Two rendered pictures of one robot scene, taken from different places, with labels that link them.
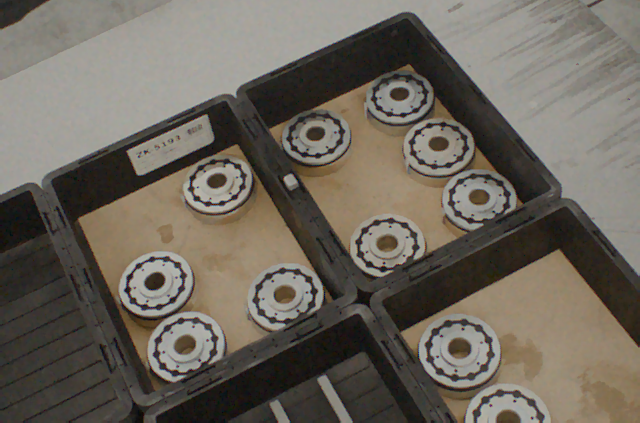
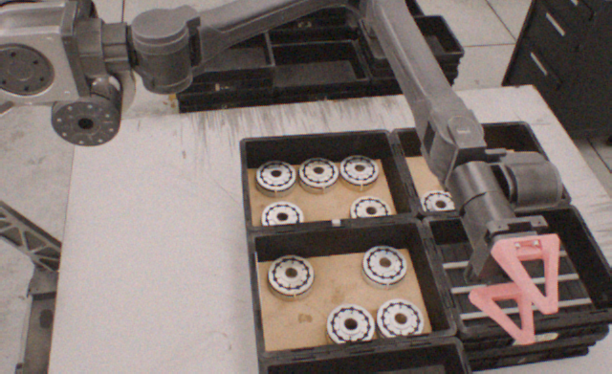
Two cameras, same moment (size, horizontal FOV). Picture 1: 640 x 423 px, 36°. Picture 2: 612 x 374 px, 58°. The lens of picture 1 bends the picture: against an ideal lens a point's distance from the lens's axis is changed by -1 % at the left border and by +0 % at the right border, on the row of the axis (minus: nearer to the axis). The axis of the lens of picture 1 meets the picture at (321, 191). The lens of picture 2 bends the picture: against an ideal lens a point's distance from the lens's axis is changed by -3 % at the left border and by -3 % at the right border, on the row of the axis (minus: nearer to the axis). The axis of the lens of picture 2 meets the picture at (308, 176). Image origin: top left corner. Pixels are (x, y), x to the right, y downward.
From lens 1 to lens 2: 1.12 m
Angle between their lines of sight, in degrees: 49
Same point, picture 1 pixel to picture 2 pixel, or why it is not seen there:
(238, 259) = (341, 285)
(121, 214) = (276, 340)
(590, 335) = not seen: hidden behind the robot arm
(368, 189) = (322, 213)
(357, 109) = (264, 200)
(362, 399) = (446, 256)
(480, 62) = (229, 160)
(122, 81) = (111, 340)
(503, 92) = not seen: hidden behind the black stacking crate
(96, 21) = not seen: outside the picture
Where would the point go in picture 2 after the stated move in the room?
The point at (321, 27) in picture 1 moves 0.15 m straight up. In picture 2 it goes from (151, 216) to (142, 180)
